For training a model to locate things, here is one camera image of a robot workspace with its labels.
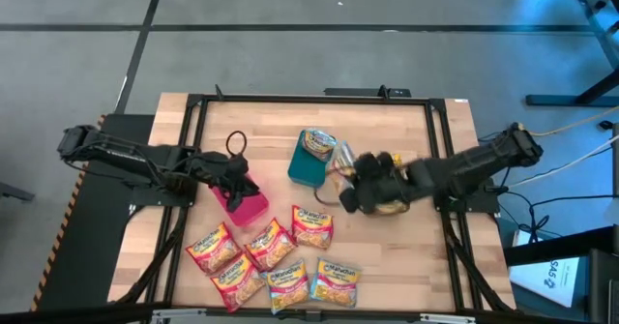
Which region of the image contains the red Maruchan noodle pack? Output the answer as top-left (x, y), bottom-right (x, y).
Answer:
top-left (210, 253), bottom-right (267, 314)
top-left (290, 204), bottom-right (335, 250)
top-left (185, 221), bottom-right (243, 276)
top-left (244, 217), bottom-right (298, 273)

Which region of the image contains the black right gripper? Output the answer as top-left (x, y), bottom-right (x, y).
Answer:
top-left (338, 152), bottom-right (415, 215)

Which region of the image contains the black aluminium table frame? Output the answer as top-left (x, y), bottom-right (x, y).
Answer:
top-left (108, 84), bottom-right (517, 315)

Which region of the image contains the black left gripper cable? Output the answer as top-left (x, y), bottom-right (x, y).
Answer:
top-left (224, 130), bottom-right (249, 159)

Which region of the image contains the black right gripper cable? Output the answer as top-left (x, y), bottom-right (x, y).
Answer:
top-left (312, 186), bottom-right (342, 208)

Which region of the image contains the white paper sign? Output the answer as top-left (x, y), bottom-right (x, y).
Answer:
top-left (507, 229), bottom-right (589, 309)

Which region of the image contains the black floor mat hazard stripe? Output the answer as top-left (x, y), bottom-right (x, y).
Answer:
top-left (29, 113), bottom-right (157, 312)

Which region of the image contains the black desk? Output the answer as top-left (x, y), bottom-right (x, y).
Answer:
top-left (502, 224), bottom-right (619, 324)

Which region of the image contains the black floor cable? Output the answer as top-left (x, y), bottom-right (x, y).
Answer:
top-left (478, 130), bottom-right (619, 241)

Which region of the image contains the black bracket bar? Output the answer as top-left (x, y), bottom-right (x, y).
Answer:
top-left (322, 86), bottom-right (413, 99)

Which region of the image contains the blue plastic bin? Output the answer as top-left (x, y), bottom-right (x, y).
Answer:
top-left (286, 129), bottom-right (338, 189)

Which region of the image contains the blue Maruchan noodle pack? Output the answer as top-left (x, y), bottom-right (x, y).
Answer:
top-left (264, 258), bottom-right (310, 315)
top-left (301, 128), bottom-right (339, 163)
top-left (309, 256), bottom-right (363, 309)
top-left (328, 139), bottom-right (359, 192)

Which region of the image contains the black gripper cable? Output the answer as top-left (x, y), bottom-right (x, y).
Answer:
top-left (224, 130), bottom-right (249, 159)
top-left (312, 186), bottom-right (342, 208)

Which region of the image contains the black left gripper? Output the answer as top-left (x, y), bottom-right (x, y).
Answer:
top-left (205, 151), bottom-right (261, 215)

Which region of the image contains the dark floor stand foot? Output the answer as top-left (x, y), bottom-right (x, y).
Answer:
top-left (0, 181), bottom-right (37, 203)

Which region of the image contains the white floor cable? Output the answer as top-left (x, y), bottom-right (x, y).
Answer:
top-left (506, 134), bottom-right (619, 190)

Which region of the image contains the black stand frame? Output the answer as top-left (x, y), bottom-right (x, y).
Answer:
top-left (483, 0), bottom-right (619, 108)

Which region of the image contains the yellow extension cord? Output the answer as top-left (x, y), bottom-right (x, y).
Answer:
top-left (524, 104), bottom-right (619, 137)

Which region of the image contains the pink plastic bin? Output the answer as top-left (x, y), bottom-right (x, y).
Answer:
top-left (210, 172), bottom-right (271, 228)

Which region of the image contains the black rig crossbar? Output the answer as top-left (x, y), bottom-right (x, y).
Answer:
top-left (0, 302), bottom-right (619, 324)

